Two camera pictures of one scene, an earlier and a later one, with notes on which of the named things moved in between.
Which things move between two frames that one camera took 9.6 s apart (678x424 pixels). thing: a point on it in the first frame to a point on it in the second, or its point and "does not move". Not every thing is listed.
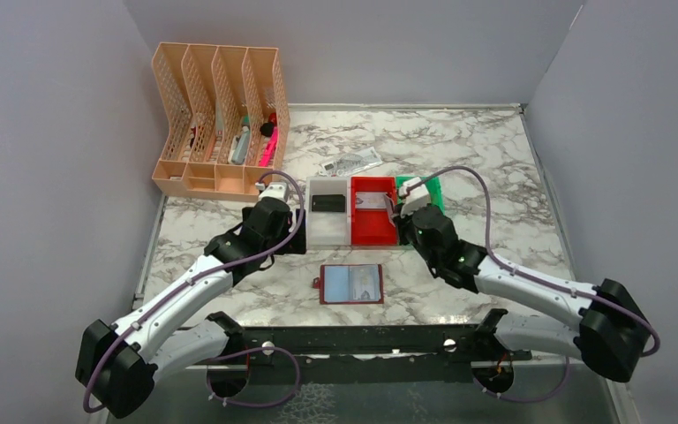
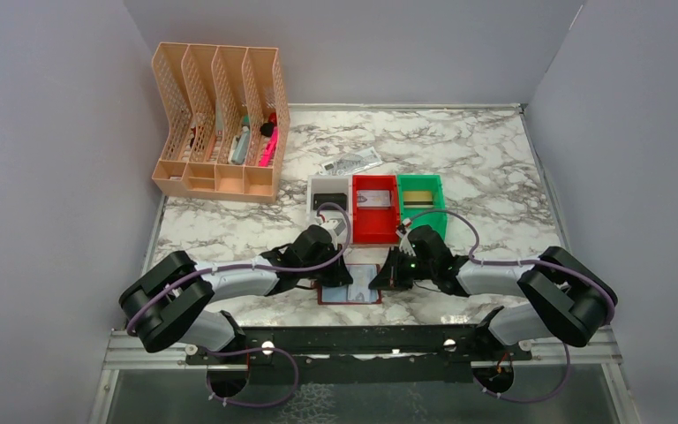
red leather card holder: [348, 284] does not move
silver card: [364, 283] does not move
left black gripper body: [297, 245] to [333, 253]
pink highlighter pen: [267, 157] does not move
